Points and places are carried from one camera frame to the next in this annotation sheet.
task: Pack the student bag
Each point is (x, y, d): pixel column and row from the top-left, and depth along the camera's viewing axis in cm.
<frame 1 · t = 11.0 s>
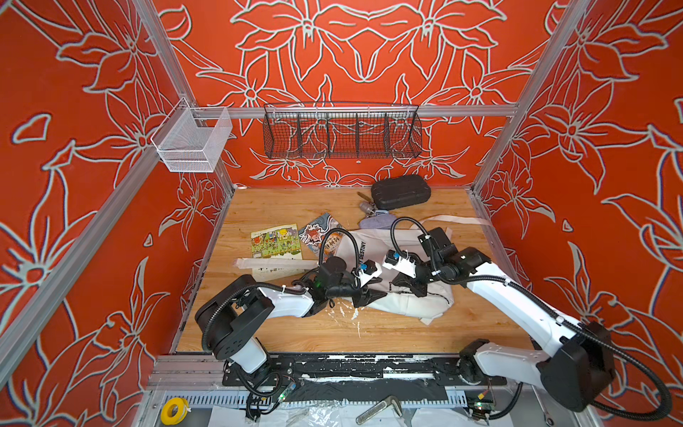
left hand: (384, 285, 78), fingers open
right hand: (393, 278, 77), fingers closed
white canvas backpack: (373, 244, 99), point 4 cm above the table
green China history book: (277, 243, 102), on the table
grey mythology story book: (323, 235, 105), on the table
silver metal tool with handle: (367, 207, 112), point 3 cm above the table
black hard zip case: (400, 192, 113), point 6 cm above the table
grey fabric pouch: (372, 221, 105), point 4 cm above the table

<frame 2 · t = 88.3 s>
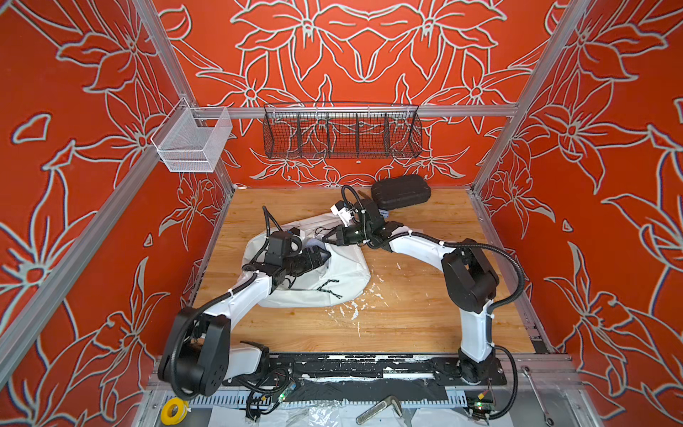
left hand: (323, 256, 85), fingers open
right hand: (319, 238, 84), fingers closed
white canvas backpack: (346, 271, 87), point 8 cm above the table
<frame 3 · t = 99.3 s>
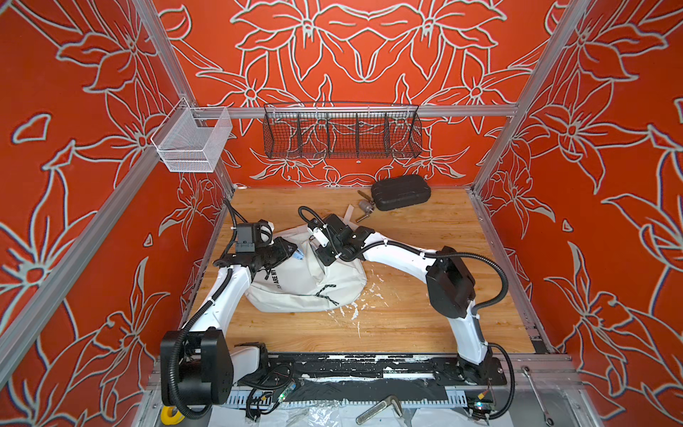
left hand: (293, 245, 84), fingers open
right hand: (315, 250, 88), fingers closed
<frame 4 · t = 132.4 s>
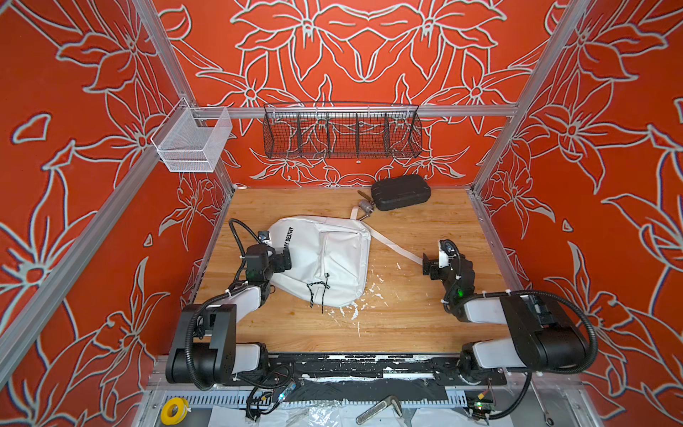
left hand: (274, 248, 92), fingers open
right hand: (436, 250, 91), fingers open
